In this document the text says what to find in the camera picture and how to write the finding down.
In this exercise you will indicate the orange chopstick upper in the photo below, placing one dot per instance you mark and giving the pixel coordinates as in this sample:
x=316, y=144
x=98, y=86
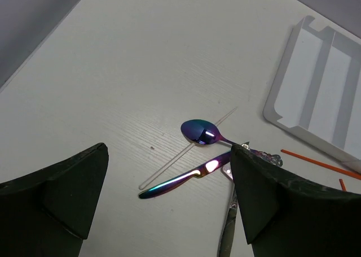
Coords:
x=324, y=165

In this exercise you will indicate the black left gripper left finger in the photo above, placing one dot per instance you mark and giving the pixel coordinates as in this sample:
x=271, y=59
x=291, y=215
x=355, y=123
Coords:
x=50, y=212

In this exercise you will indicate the iridescent rainbow knife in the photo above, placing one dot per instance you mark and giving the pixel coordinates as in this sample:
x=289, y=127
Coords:
x=198, y=172

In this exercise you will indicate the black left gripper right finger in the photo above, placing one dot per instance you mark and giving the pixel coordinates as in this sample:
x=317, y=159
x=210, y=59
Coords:
x=284, y=214

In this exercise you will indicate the orange chopstick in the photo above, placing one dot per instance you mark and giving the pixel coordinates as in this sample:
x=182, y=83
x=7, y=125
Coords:
x=343, y=187
x=324, y=165

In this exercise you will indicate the iridescent purple spoon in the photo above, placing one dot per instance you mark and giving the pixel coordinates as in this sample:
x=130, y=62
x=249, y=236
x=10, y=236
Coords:
x=206, y=133

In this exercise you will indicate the clear chopstick left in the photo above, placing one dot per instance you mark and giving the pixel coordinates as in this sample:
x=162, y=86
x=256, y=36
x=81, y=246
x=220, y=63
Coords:
x=162, y=169

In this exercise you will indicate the white cutlery tray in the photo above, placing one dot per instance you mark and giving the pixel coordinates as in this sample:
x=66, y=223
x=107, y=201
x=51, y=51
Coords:
x=315, y=95

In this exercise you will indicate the silver ornate knife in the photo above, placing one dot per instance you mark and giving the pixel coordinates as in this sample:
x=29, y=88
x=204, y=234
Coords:
x=228, y=231

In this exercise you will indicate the orange chopstick lower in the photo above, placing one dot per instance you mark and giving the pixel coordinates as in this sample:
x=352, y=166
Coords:
x=343, y=187

